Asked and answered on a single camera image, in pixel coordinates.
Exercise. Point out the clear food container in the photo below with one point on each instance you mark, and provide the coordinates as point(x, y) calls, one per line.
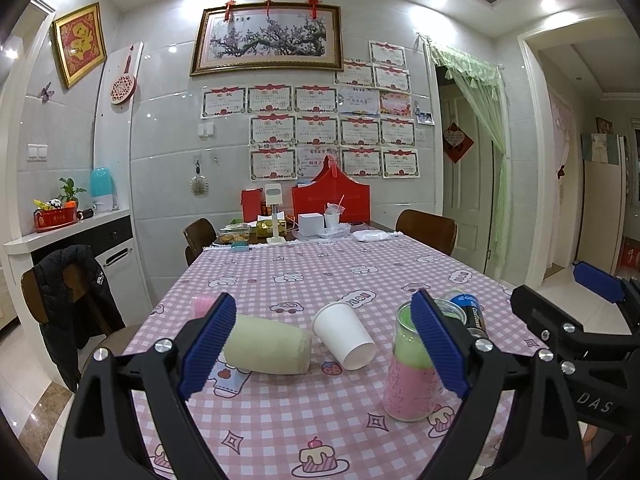
point(235, 235)

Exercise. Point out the pink checked tablecloth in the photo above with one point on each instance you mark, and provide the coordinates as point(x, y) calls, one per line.
point(300, 285)

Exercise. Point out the black jacket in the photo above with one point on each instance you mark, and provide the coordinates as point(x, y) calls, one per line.
point(65, 290)

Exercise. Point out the red floor box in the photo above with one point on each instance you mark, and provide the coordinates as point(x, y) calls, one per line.
point(631, 255)

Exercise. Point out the pink rolled towel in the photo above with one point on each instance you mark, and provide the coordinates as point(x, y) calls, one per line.
point(204, 304)

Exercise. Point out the butterfly wall sticker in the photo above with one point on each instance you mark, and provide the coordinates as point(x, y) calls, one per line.
point(47, 91)

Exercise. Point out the pale green cylinder cup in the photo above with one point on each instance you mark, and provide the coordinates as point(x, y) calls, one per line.
point(270, 347)

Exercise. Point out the group of wall certificates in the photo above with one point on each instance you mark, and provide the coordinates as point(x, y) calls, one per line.
point(312, 130)

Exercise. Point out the small red box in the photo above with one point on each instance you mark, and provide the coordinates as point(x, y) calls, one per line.
point(251, 205)

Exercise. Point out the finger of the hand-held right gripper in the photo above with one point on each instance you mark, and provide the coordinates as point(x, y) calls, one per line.
point(597, 280)
point(542, 315)

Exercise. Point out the white device on stand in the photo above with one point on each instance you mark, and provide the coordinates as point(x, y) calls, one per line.
point(274, 195)

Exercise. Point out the white door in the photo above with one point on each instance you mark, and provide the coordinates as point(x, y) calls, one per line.
point(470, 200)

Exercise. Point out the wooden chair with jacket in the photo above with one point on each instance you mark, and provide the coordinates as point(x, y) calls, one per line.
point(31, 290)

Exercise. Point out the brown wooden chair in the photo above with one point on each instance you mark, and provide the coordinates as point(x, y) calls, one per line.
point(425, 230)
point(200, 235)

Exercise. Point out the small teal box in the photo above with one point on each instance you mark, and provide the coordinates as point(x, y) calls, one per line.
point(240, 246)

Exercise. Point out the red diamond door decoration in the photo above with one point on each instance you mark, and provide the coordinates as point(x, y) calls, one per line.
point(456, 142)

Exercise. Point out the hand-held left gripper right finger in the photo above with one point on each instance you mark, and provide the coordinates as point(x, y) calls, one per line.
point(440, 350)

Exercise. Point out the blue black battery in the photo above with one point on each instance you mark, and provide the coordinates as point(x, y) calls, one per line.
point(470, 312)

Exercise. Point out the white plastic bag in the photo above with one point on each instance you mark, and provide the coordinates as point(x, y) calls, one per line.
point(372, 236)

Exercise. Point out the white wall switch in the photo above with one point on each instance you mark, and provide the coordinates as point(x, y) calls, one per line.
point(206, 130)

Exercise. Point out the double wall switch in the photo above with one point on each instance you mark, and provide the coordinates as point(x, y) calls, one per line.
point(37, 151)

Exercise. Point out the pink lace curtain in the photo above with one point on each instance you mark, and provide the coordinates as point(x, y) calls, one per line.
point(560, 130)

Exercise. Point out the hanging white brush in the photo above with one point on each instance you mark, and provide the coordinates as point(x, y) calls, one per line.
point(198, 184)

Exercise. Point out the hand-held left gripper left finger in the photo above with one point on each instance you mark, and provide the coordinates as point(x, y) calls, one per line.
point(207, 347)

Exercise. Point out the white paper cup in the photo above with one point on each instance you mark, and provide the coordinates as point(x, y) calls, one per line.
point(342, 335)

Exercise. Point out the blue white humidifier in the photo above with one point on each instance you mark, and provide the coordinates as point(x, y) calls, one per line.
point(102, 187)

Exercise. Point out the white square box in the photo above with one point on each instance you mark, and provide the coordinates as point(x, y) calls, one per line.
point(310, 224)

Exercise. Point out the small wall photo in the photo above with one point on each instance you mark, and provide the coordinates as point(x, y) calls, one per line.
point(425, 117)

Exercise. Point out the framed blossom painting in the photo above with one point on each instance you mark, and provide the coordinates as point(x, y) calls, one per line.
point(267, 35)

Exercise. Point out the small green potted plant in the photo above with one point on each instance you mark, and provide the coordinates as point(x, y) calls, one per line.
point(70, 190)

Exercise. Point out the gold framed red picture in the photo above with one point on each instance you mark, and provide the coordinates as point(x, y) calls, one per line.
point(80, 45)

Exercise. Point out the glass jar green pink filling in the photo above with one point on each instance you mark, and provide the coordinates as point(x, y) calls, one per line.
point(405, 385)

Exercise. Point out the white side cabinet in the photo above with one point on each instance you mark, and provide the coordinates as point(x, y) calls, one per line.
point(115, 260)

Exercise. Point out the red basket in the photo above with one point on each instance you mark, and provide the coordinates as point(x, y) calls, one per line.
point(52, 220)

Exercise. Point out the large red gift box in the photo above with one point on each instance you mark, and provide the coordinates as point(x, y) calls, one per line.
point(315, 200)

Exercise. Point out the round pink wall ornament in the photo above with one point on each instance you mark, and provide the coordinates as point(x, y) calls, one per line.
point(124, 85)

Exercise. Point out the green door curtain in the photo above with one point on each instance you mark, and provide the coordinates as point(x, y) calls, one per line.
point(492, 170)

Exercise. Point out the plastic cup with straw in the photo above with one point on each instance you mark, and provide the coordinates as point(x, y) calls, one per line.
point(332, 220)

